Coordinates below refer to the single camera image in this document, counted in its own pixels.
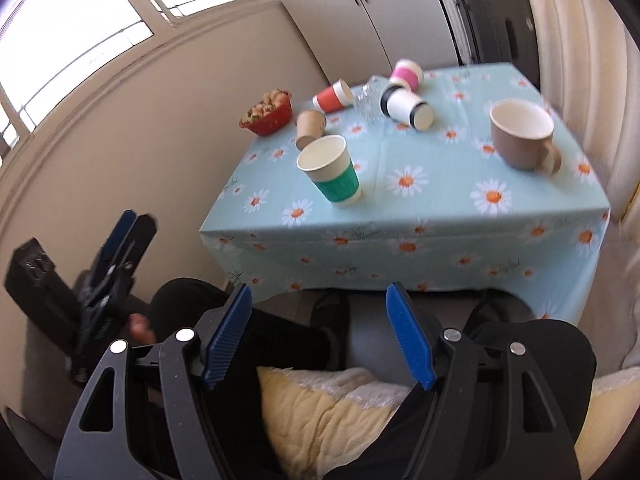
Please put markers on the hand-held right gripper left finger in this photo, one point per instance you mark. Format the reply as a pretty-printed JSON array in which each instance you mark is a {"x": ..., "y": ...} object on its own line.
[{"x": 227, "y": 330}]

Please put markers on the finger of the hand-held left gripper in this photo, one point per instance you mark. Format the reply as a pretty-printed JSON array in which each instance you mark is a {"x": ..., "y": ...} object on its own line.
[
  {"x": 144, "y": 235},
  {"x": 119, "y": 232}
]

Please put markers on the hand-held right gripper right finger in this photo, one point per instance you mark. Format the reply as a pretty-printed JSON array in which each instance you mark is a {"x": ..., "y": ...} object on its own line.
[{"x": 407, "y": 332}]

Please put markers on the green sleeve paper cup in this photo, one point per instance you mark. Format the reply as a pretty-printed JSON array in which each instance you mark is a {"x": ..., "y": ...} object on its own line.
[{"x": 337, "y": 180}]

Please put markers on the brown paper cup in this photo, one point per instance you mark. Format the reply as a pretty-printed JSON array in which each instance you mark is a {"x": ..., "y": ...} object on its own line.
[{"x": 309, "y": 127}]

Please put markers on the white black-banded paper cup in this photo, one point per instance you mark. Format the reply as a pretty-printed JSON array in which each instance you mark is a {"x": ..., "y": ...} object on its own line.
[{"x": 402, "y": 104}]

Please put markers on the red paper cup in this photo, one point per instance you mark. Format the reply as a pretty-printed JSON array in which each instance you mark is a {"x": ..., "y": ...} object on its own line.
[{"x": 330, "y": 97}]

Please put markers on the pink paper cup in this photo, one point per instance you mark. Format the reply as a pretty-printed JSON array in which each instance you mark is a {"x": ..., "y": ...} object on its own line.
[{"x": 406, "y": 76}]

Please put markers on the person's left hand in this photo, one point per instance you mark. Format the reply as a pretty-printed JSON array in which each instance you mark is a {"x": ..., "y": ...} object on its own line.
[{"x": 142, "y": 329}]

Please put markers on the person's left leg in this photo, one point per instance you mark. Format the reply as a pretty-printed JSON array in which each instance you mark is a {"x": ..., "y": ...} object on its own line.
[{"x": 285, "y": 335}]

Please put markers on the cream quilted cushion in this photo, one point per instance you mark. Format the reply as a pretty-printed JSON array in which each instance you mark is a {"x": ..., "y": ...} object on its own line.
[{"x": 305, "y": 420}]

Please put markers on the blue daisy print tablecloth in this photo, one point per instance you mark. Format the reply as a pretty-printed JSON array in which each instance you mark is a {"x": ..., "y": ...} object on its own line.
[{"x": 425, "y": 200}]

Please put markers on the red bowl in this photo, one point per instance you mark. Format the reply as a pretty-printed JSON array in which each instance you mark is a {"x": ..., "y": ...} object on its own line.
[{"x": 272, "y": 122}]

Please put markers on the pile of nuts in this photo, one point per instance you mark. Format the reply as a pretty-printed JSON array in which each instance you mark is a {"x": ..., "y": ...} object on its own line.
[{"x": 265, "y": 106}]

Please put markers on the window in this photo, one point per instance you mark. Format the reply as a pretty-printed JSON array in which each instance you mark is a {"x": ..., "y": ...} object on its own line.
[{"x": 75, "y": 25}]

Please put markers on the beige ceramic mug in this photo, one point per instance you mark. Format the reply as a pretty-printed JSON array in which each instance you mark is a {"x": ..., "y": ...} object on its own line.
[{"x": 520, "y": 147}]

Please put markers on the clear glass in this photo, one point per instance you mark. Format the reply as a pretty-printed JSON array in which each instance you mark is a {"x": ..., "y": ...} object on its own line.
[{"x": 370, "y": 100}]

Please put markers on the dark shelf unit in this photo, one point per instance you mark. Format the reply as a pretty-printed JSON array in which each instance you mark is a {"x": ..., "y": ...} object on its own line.
[{"x": 490, "y": 25}]

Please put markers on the beige wardrobe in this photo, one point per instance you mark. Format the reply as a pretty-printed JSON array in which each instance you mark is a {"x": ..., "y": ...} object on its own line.
[{"x": 380, "y": 10}]

